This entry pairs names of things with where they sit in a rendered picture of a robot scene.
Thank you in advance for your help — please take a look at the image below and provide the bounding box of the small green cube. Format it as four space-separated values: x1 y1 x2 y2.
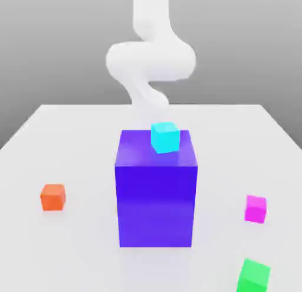
236 258 271 292

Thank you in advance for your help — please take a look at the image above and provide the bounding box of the small magenta cube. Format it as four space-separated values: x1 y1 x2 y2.
244 194 268 224

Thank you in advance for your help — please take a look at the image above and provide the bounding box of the small cyan cube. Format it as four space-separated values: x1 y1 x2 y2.
150 122 181 155

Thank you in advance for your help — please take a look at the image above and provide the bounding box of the large purple box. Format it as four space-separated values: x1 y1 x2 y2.
114 129 198 248

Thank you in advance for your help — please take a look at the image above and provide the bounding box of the small orange cube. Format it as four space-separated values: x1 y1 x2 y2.
40 183 67 212

